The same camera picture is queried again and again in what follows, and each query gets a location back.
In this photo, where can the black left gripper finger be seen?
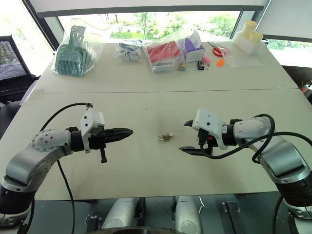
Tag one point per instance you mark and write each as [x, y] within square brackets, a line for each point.
[120, 131]
[117, 139]

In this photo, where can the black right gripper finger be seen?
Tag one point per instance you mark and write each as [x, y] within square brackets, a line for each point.
[189, 123]
[192, 150]

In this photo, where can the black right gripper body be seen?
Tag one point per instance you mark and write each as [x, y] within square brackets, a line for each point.
[207, 140]

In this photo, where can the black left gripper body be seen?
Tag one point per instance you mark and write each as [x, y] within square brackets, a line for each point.
[97, 141]

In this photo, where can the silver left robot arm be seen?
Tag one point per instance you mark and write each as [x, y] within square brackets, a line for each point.
[24, 161]

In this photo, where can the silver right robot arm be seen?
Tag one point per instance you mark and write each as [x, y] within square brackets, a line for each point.
[285, 156]

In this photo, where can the small brass padlock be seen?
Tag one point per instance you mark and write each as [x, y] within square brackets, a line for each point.
[163, 137]

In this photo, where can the small brass object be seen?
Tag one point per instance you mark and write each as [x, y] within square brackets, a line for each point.
[181, 66]

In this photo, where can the small black battery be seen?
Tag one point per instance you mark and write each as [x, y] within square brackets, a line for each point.
[200, 65]

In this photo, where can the silver robot right leg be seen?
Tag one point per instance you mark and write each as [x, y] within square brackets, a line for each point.
[186, 214]

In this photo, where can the silver robot leg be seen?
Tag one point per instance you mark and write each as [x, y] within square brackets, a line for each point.
[122, 213]
[186, 214]

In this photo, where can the small pink object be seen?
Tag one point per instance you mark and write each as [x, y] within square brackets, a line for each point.
[207, 60]

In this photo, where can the orange plastic piece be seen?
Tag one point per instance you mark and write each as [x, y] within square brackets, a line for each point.
[221, 63]

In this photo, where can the purple white tissue box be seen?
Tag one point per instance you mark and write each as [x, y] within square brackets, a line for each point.
[193, 50]

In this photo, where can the bagged red box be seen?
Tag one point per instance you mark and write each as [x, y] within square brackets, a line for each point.
[162, 54]

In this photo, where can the silver robot left leg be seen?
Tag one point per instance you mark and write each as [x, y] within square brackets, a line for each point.
[122, 213]

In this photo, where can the bagged blue white parts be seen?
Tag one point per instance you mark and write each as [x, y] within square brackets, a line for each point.
[128, 52]

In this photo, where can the clear plastic bag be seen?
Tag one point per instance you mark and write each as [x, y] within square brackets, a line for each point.
[243, 61]

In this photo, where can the bagged green plastic scoops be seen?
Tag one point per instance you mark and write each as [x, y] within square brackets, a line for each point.
[69, 58]

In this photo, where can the white block with yellow cylinders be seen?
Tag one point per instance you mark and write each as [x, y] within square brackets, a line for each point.
[247, 40]

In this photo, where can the red black device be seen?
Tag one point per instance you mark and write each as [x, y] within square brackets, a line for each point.
[307, 89]

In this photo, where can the black mesh office chair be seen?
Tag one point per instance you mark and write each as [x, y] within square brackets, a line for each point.
[12, 63]

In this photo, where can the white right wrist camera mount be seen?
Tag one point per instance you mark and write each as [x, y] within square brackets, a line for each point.
[207, 122]

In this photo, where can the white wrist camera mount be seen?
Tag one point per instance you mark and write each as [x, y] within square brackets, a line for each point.
[207, 122]
[91, 119]

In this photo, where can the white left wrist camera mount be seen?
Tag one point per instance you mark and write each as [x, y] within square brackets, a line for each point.
[91, 119]

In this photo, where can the metal table bracket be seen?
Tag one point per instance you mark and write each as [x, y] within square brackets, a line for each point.
[93, 222]
[231, 214]

